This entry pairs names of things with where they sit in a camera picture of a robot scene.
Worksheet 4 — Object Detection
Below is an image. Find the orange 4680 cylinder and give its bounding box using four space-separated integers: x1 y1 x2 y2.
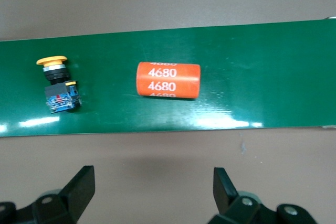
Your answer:
136 61 202 100

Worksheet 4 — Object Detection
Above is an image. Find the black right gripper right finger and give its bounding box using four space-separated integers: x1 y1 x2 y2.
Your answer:
208 166 319 224

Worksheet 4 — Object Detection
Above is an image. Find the green conveyor belt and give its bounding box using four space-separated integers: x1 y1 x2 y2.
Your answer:
0 17 336 138

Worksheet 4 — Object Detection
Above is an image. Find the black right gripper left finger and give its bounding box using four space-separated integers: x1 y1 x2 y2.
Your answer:
0 165 96 224

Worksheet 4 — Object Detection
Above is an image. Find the yellow mushroom push button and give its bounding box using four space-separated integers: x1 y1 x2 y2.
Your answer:
36 55 82 114

